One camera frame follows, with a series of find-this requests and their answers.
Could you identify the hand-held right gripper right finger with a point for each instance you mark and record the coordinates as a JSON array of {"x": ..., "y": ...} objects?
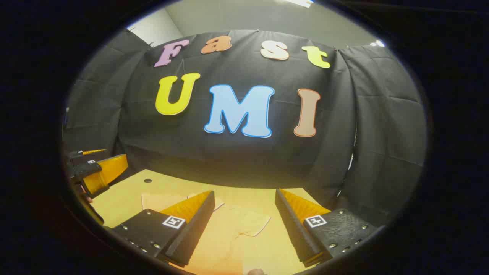
[{"x": 294, "y": 233}]

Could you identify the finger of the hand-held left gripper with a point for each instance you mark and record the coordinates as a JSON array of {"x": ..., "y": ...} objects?
[
  {"x": 89, "y": 157},
  {"x": 109, "y": 170}
]

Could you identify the black backdrop cloth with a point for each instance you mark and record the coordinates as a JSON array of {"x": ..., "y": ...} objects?
[{"x": 237, "y": 152}]

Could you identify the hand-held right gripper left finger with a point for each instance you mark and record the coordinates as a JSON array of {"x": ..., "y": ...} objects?
[{"x": 195, "y": 231}]

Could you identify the orange T-shirt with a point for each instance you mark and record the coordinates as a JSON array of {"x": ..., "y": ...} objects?
[{"x": 237, "y": 225}]

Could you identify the ceiling light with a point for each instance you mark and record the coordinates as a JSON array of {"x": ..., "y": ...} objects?
[{"x": 300, "y": 3}]

